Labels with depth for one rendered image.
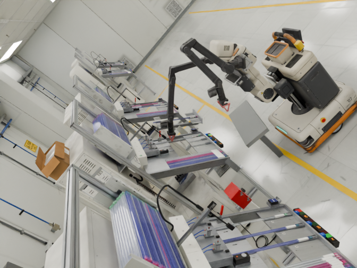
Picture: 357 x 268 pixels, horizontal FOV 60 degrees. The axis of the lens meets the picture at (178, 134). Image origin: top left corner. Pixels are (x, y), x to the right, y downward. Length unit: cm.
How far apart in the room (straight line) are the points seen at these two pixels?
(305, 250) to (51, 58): 941
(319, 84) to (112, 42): 814
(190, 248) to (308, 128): 183
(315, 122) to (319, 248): 148
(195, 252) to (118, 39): 921
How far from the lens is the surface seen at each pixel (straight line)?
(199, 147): 290
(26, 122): 581
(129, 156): 247
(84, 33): 1027
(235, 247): 172
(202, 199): 279
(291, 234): 187
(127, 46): 1039
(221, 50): 262
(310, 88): 291
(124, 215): 146
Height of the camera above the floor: 227
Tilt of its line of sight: 26 degrees down
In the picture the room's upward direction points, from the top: 51 degrees counter-clockwise
